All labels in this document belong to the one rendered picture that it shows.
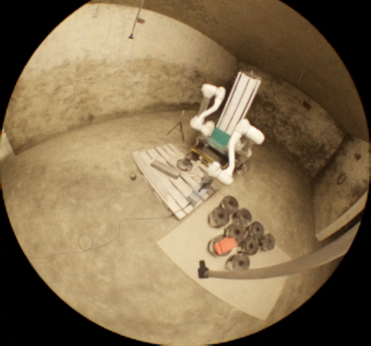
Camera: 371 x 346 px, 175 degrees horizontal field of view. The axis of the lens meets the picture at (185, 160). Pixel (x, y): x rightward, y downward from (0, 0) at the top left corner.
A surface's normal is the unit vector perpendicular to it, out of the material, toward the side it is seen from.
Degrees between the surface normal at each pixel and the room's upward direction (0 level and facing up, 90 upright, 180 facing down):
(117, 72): 90
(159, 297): 0
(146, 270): 0
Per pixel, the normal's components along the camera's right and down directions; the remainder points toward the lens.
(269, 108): -0.71, 0.31
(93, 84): 0.65, 0.62
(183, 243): 0.26, -0.72
